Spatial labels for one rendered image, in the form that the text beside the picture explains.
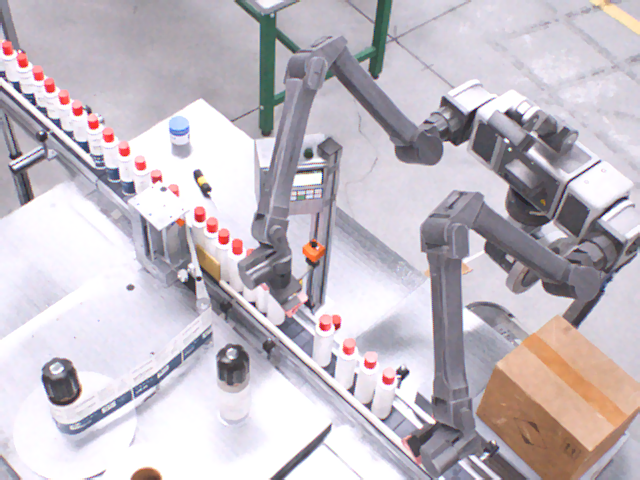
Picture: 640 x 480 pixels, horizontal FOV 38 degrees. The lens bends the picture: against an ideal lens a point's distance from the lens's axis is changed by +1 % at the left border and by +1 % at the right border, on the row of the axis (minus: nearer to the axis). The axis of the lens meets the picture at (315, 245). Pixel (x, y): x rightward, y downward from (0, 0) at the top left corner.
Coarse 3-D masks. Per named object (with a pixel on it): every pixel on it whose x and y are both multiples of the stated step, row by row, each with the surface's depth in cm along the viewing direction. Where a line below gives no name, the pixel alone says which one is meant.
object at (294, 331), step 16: (192, 240) 276; (208, 272) 269; (240, 304) 262; (256, 320) 260; (288, 320) 260; (288, 336) 257; (304, 336) 257; (400, 416) 244; (400, 432) 241; (416, 464) 236
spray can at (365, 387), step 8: (368, 352) 231; (368, 360) 230; (376, 360) 230; (360, 368) 233; (368, 368) 232; (376, 368) 233; (360, 376) 235; (368, 376) 233; (376, 376) 235; (360, 384) 238; (368, 384) 237; (360, 392) 241; (368, 392) 240; (360, 400) 244; (368, 400) 244
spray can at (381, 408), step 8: (384, 368) 229; (392, 368) 229; (384, 376) 228; (392, 376) 227; (384, 384) 230; (392, 384) 230; (376, 392) 234; (384, 392) 231; (392, 392) 232; (376, 400) 237; (384, 400) 234; (392, 400) 236; (376, 408) 239; (384, 408) 238; (376, 416) 242; (384, 416) 242
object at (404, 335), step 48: (144, 144) 305; (192, 144) 306; (240, 144) 308; (48, 192) 290; (96, 192) 291; (192, 192) 294; (240, 192) 295; (0, 240) 278; (48, 240) 279; (96, 240) 280; (288, 240) 284; (336, 240) 285; (0, 288) 267; (48, 288) 268; (192, 288) 271; (336, 288) 274; (384, 288) 275; (0, 336) 258; (240, 336) 262; (384, 336) 264; (432, 336) 265; (480, 336) 266; (480, 384) 257; (336, 432) 245
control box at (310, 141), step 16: (256, 144) 220; (272, 144) 220; (304, 144) 220; (256, 160) 221; (304, 160) 217; (320, 160) 217; (256, 176) 225; (256, 192) 230; (304, 208) 229; (320, 208) 230
